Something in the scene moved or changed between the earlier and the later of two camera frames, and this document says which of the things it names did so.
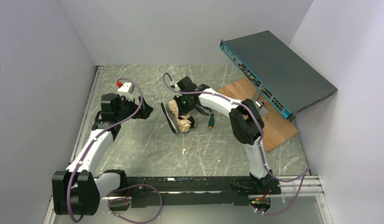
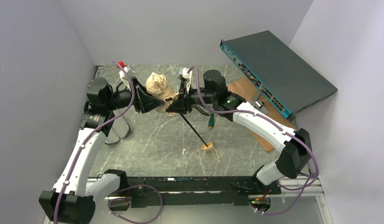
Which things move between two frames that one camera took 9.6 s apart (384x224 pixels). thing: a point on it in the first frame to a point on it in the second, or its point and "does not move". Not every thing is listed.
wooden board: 278,127 does not move
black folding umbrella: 184,122 to 158,85
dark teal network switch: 290,82 does not move
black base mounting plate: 213,191 does not move
